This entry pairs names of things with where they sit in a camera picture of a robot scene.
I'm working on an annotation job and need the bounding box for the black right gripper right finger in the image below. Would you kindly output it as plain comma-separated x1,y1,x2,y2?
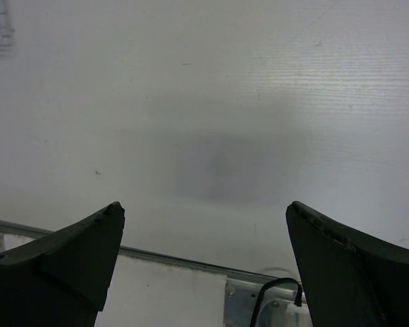
286,201,409,326

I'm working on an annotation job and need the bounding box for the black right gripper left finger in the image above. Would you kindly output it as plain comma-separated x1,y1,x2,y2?
0,202,125,326

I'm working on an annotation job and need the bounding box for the thin black cable right base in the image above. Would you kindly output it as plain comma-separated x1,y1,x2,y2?
249,277,304,327

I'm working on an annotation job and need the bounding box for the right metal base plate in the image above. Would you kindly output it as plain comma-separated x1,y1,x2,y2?
223,272,312,327

